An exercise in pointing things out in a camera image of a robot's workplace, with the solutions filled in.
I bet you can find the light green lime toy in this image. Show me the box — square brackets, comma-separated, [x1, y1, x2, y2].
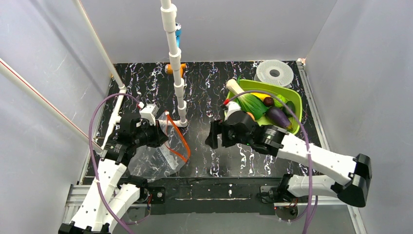
[273, 95, 287, 109]

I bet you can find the green plastic basin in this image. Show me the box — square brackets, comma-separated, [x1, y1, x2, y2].
[225, 78, 302, 134]

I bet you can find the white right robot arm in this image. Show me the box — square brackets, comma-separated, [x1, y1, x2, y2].
[205, 110, 372, 208]

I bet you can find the purple eggplant toy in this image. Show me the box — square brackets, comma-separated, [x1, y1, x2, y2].
[265, 106, 293, 131]

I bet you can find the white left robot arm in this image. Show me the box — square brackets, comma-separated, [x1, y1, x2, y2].
[58, 112, 168, 234]

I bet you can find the dark green avocado toy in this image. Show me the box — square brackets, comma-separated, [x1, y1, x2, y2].
[283, 100, 296, 117]

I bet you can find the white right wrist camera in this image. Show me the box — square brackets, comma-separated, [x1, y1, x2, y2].
[224, 101, 241, 120]

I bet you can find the yellow banana toy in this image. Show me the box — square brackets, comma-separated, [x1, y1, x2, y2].
[251, 92, 271, 101]

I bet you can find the orange white clamp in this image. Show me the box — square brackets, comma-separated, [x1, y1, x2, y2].
[165, 63, 188, 78]

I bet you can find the peach toy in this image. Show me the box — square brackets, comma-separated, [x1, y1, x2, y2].
[246, 112, 256, 121]

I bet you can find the dark red plum toy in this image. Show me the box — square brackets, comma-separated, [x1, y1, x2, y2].
[263, 97, 275, 107]

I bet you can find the clear zip top bag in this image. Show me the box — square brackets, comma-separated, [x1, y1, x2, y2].
[128, 111, 191, 182]

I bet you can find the bok choy toy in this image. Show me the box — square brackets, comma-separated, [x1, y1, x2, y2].
[225, 79, 267, 120]

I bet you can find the aluminium rail frame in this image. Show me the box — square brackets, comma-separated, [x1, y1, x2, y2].
[58, 78, 372, 234]

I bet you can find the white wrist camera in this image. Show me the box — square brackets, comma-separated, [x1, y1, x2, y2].
[139, 104, 159, 126]
[224, 101, 241, 120]

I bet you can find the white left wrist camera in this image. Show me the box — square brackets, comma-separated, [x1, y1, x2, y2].
[139, 104, 159, 126]

